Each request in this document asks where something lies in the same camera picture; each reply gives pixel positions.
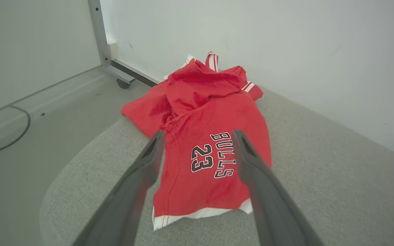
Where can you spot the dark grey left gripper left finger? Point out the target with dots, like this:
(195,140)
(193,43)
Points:
(125,205)

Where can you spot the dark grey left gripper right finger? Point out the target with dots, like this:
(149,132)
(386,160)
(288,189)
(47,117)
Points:
(272,208)

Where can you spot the stack of red shirts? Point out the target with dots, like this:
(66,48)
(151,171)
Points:
(200,116)

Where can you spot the black caster wheel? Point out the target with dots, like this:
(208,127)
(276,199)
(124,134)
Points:
(123,84)

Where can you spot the white and black baseboard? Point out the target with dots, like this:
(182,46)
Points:
(135,72)

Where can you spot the white block on frame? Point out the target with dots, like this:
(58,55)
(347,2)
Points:
(113,50)

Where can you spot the grey metal frame leg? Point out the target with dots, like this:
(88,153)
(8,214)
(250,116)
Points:
(98,34)

